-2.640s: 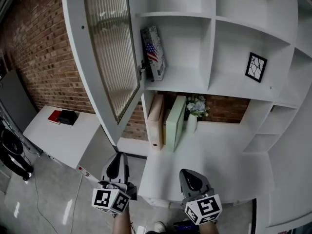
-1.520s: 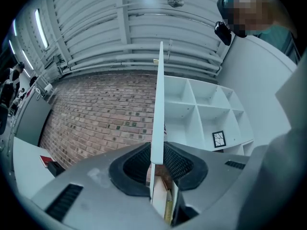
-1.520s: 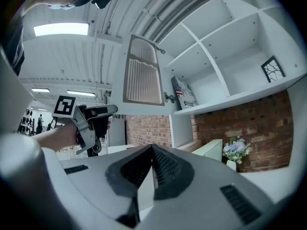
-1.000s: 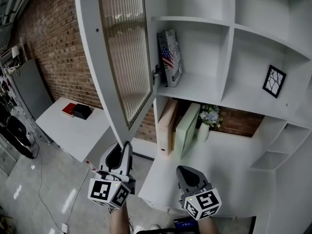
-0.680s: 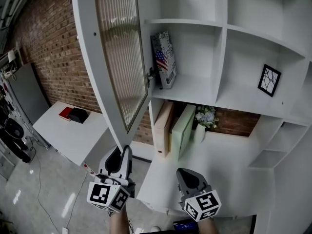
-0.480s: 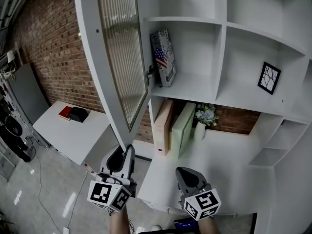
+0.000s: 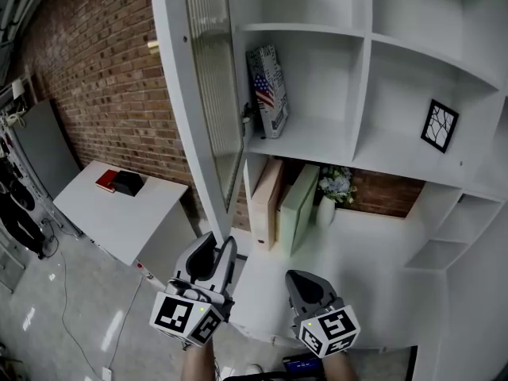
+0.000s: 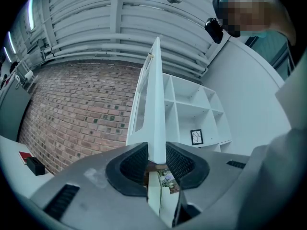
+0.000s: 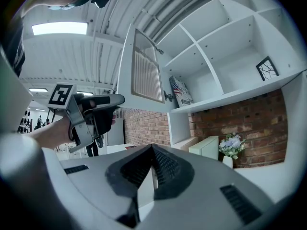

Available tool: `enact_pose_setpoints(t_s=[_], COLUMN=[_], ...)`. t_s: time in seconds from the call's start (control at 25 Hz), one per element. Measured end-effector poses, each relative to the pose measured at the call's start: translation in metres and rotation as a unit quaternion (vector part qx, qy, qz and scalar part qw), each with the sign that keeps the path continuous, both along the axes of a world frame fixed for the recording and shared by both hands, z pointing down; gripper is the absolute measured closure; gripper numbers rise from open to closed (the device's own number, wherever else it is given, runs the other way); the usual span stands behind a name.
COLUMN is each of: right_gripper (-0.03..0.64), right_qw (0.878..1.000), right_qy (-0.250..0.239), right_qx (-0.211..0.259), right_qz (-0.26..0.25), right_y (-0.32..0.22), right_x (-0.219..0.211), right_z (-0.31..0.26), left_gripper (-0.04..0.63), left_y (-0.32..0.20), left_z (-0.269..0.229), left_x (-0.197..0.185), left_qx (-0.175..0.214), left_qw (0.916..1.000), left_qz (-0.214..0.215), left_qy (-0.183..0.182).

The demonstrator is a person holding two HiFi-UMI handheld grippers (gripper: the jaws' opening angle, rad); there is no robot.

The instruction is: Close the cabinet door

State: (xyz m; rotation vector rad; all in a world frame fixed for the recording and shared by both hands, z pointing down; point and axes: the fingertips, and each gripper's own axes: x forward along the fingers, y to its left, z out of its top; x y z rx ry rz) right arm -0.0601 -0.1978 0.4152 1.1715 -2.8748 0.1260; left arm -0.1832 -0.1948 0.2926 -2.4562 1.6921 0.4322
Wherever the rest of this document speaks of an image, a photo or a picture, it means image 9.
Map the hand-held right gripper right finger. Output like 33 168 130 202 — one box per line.
140 144 277 230

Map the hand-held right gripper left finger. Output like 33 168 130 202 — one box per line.
59 144 154 229

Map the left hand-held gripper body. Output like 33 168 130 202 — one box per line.
47 83 114 154

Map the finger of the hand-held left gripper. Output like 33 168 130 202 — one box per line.
106 93 126 109

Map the white glass cabinet door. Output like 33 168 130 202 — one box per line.
116 23 172 114

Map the white shelving unit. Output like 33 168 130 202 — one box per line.
155 0 307 170

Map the person's left forearm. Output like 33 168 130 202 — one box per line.
27 115 73 150

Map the white flower vase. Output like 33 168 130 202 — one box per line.
222 155 234 170

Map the rack of dark hats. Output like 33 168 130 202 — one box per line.
17 110 32 134

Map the pale green box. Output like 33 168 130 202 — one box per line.
188 135 220 161

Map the pale flower bouquet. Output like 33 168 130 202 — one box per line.
218 133 246 161

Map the person's black shirt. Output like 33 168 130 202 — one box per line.
4 24 26 78

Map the flag print book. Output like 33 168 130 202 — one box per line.
168 75 195 108

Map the light blue face mask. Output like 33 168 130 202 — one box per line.
47 4 73 11

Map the bundle of white ceiling pipes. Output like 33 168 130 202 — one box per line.
133 0 222 43

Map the black framed branch picture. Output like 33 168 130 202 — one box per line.
255 56 280 82

